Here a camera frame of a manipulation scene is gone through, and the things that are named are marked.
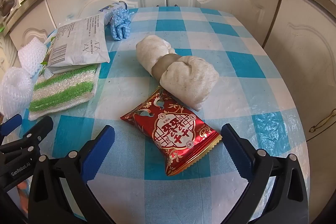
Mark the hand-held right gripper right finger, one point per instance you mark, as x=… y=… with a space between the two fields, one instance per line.
x=233 y=150

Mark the steel ladle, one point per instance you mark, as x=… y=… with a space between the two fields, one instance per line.
x=6 y=2

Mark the white foam fruit net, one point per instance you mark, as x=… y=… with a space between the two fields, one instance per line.
x=31 y=54
x=15 y=90

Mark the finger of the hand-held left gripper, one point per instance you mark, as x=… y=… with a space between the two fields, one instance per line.
x=10 y=126
x=42 y=127

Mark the rolled white cloth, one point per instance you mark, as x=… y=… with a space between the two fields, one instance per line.
x=189 y=77

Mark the red snack packet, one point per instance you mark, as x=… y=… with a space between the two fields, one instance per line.
x=170 y=132

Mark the blue checked cloth bundle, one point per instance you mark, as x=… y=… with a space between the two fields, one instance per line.
x=119 y=27

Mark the green striped sponge cloth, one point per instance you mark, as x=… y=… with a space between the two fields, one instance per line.
x=63 y=90

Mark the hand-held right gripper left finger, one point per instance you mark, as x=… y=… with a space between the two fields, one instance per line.
x=103 y=141

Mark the green white wet wipes packet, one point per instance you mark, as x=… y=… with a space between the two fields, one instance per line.
x=78 y=43

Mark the blue checked tablecloth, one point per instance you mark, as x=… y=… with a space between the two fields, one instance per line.
x=236 y=69

